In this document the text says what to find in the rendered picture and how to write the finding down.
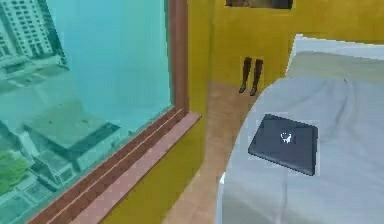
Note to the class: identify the white pillow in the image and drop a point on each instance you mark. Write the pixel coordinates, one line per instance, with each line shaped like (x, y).
(336, 55)

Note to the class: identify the dark framed wall picture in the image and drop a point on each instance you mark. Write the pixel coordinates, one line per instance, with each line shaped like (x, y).
(258, 3)

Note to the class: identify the brown framed window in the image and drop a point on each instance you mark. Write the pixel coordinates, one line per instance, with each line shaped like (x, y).
(100, 83)

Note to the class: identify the black closed laptop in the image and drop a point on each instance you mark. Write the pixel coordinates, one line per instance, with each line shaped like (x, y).
(283, 145)

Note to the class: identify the bed with grey blanket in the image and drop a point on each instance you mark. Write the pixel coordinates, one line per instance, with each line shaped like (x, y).
(333, 193)

